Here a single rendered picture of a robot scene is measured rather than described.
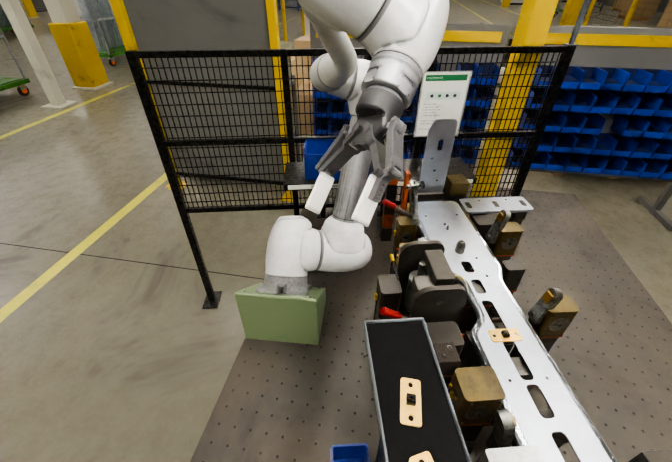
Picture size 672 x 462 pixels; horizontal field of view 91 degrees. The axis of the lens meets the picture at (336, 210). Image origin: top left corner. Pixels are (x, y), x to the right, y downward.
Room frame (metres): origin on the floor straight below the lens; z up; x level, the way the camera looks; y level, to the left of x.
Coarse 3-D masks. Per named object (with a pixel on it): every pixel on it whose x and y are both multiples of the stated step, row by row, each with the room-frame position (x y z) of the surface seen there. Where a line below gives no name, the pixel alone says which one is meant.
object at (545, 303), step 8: (552, 288) 0.62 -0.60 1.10; (544, 296) 0.62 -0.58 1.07; (552, 296) 0.60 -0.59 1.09; (560, 296) 0.60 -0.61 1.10; (536, 304) 0.62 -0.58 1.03; (544, 304) 0.61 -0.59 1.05; (552, 304) 0.59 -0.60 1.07; (528, 312) 0.63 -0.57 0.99; (536, 312) 0.61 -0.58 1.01; (544, 312) 0.59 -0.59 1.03; (536, 320) 0.59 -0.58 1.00
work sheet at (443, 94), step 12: (432, 72) 1.55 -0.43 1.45; (444, 72) 1.56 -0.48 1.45; (456, 72) 1.56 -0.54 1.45; (468, 72) 1.56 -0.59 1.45; (432, 84) 1.55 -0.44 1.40; (444, 84) 1.56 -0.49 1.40; (456, 84) 1.56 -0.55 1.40; (468, 84) 1.56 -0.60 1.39; (420, 96) 1.55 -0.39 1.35; (432, 96) 1.55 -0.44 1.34; (444, 96) 1.56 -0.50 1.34; (456, 96) 1.56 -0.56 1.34; (420, 108) 1.55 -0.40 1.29; (432, 108) 1.55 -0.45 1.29; (444, 108) 1.56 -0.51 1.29; (456, 108) 1.56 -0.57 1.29; (420, 120) 1.55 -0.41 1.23; (432, 120) 1.55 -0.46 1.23; (420, 132) 1.55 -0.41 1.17; (456, 132) 1.56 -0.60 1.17
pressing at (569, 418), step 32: (448, 224) 1.04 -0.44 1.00; (448, 256) 0.85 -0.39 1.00; (480, 256) 0.85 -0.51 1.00; (480, 320) 0.59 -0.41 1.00; (512, 320) 0.59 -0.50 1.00; (480, 352) 0.49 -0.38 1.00; (544, 352) 0.49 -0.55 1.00; (512, 384) 0.41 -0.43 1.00; (544, 384) 0.41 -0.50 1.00; (576, 416) 0.34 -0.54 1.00; (544, 448) 0.28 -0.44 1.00; (576, 448) 0.28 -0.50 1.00; (608, 448) 0.28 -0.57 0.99
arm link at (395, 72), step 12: (372, 60) 0.59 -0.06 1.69; (384, 60) 0.56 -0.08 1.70; (396, 60) 0.56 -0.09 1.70; (408, 60) 0.56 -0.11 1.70; (372, 72) 0.56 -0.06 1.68; (384, 72) 0.54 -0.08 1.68; (396, 72) 0.54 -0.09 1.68; (408, 72) 0.55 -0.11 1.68; (420, 72) 0.57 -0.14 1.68; (372, 84) 0.55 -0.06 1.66; (384, 84) 0.54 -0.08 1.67; (396, 84) 0.53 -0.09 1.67; (408, 84) 0.54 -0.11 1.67; (408, 96) 0.54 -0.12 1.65
